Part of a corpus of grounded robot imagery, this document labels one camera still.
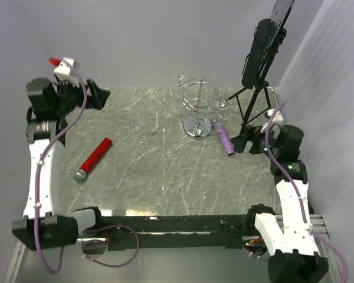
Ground purple glitter microphone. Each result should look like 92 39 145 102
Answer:
209 113 235 156

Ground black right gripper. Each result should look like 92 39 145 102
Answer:
231 124 282 159

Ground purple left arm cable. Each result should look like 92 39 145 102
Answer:
34 57 140 275

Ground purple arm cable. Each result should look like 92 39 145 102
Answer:
34 57 140 275
244 103 349 283

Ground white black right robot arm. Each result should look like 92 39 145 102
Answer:
231 125 329 282

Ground aluminium rail frame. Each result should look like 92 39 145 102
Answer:
2 87 343 283

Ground black music stand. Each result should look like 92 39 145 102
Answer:
229 0 294 134

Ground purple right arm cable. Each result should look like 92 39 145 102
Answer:
244 103 349 283

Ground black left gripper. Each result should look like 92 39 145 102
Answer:
53 76 109 116

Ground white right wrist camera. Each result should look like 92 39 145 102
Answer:
265 108 284 124

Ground red glitter microphone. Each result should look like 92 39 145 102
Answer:
73 137 112 183

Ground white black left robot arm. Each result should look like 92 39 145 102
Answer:
12 77 110 251

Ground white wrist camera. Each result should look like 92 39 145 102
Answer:
48 57 80 83
265 108 284 124

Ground chrome wine glass rack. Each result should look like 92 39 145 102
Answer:
182 77 218 140

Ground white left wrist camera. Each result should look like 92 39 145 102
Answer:
48 57 80 83

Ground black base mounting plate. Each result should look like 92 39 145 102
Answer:
69 214 280 256

